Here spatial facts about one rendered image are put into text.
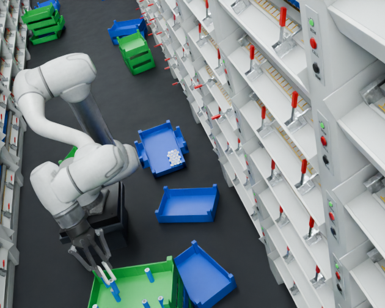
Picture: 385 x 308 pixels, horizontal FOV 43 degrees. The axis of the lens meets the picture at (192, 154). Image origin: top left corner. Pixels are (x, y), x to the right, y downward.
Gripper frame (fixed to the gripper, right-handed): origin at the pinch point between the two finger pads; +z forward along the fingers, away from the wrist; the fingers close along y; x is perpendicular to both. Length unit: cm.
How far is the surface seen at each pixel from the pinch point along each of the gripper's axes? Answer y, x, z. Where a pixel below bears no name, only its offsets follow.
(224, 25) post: -58, 40, -52
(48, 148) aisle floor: -42, -194, -31
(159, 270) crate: -17.6, -7.1, 13.9
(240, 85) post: -60, 31, -34
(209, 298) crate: -34, -24, 45
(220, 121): -82, -30, -15
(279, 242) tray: -58, 11, 27
